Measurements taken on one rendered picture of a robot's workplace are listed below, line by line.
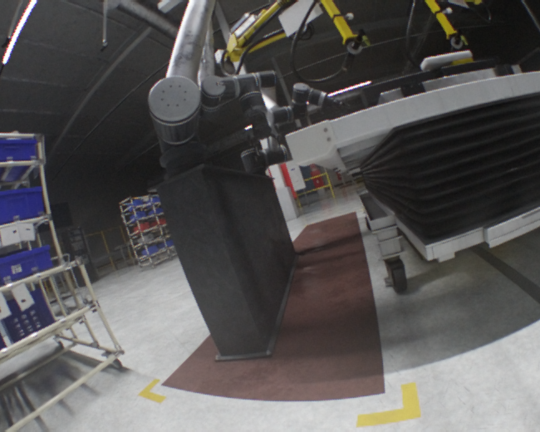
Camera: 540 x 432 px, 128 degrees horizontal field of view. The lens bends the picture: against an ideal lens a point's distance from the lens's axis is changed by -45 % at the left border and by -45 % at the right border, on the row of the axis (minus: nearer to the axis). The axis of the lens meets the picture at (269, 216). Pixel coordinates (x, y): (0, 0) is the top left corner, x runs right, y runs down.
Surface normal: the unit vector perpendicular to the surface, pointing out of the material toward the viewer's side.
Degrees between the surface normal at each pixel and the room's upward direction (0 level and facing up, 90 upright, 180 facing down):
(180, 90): 90
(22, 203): 95
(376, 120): 90
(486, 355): 0
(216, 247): 90
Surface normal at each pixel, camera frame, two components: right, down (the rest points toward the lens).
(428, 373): -0.31, -0.95
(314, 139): -0.33, 0.16
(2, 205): 0.93, -0.20
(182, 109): 0.36, 0.04
